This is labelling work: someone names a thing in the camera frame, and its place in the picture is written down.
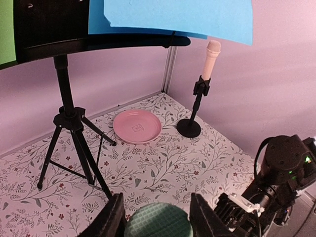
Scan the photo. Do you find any mint green toy microphone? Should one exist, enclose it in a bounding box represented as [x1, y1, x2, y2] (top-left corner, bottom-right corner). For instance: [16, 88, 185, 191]
[124, 202, 194, 237]

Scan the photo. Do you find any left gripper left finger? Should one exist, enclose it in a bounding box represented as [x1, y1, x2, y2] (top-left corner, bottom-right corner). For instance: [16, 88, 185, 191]
[80, 193, 127, 237]

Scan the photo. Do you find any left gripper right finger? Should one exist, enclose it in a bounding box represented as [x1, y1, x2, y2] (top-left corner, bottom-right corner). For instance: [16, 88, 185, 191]
[189, 193, 234, 237]

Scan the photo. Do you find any green paper sheet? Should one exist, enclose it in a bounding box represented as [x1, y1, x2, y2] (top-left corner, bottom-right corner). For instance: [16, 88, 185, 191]
[0, 0, 16, 66]

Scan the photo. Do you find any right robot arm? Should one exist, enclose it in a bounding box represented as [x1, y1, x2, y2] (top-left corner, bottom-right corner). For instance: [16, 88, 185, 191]
[214, 135, 316, 237]

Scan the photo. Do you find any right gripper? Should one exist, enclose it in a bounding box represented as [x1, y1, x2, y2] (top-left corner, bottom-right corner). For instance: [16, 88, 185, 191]
[214, 193, 263, 237]

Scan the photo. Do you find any right aluminium frame post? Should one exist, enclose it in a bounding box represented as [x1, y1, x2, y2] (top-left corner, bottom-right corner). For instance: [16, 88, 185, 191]
[161, 46, 178, 94]

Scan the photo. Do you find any black music stand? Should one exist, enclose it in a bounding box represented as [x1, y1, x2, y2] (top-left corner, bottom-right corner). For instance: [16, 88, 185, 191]
[13, 0, 190, 198]

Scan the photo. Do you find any black round base mic stand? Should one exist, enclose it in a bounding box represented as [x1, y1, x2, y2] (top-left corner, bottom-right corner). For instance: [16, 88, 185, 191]
[176, 77, 203, 138]

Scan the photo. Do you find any floral table mat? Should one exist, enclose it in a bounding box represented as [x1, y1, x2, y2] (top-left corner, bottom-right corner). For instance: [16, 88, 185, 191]
[0, 94, 253, 237]

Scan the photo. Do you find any pink plate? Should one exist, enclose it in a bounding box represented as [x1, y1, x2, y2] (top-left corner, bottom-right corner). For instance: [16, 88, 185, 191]
[113, 110, 162, 144]

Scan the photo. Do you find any beige toy microphone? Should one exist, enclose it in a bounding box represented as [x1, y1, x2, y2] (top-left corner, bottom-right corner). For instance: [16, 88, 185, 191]
[201, 40, 221, 80]

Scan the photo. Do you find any blue paper sheet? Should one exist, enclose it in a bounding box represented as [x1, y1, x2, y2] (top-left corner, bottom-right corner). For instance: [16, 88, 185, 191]
[88, 0, 253, 45]

